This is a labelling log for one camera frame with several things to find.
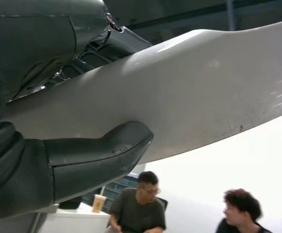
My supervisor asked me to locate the white office desk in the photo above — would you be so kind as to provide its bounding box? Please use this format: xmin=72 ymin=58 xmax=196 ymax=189
xmin=37 ymin=202 xmax=111 ymax=233

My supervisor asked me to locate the person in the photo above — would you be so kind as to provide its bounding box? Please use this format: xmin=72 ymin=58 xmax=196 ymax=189
xmin=215 ymin=188 xmax=273 ymax=233
xmin=107 ymin=170 xmax=167 ymax=233

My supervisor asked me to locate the orange paper cup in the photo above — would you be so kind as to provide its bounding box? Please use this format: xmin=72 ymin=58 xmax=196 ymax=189
xmin=91 ymin=194 xmax=107 ymax=214

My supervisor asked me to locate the black bag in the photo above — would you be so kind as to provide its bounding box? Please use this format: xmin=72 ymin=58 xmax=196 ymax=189
xmin=58 ymin=196 xmax=83 ymax=211

